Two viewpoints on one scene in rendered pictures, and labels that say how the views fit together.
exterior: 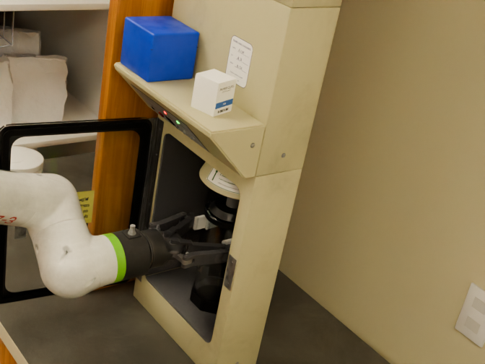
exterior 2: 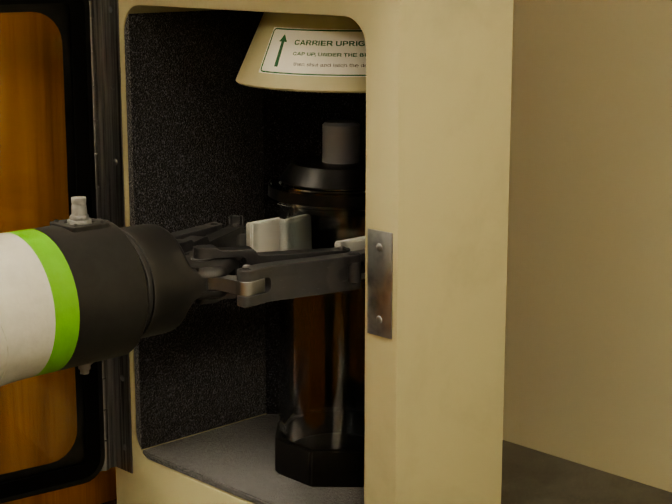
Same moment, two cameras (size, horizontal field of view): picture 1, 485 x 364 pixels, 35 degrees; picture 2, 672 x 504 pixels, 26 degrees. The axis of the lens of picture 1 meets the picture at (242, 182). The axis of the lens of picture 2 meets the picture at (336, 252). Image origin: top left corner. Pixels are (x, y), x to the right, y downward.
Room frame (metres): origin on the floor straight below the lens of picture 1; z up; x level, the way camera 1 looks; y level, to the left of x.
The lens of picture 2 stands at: (0.29, 0.04, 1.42)
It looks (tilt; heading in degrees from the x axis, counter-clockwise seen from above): 12 degrees down; 359
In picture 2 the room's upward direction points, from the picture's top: straight up
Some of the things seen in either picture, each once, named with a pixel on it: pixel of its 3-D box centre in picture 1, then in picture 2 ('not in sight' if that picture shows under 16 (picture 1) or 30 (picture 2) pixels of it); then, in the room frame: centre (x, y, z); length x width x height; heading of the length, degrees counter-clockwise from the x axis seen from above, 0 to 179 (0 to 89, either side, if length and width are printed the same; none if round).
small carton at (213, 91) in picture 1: (213, 92); not in sight; (1.22, 0.08, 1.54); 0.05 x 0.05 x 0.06; 59
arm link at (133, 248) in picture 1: (128, 252); (78, 287); (1.21, 0.18, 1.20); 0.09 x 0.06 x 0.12; 42
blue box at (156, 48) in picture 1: (159, 48); not in sight; (1.35, 0.20, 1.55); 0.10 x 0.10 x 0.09; 42
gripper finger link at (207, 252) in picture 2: (197, 248); (272, 270); (1.27, 0.06, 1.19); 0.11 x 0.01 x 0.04; 104
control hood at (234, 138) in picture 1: (182, 117); not in sight; (1.27, 0.13, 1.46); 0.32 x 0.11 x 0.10; 42
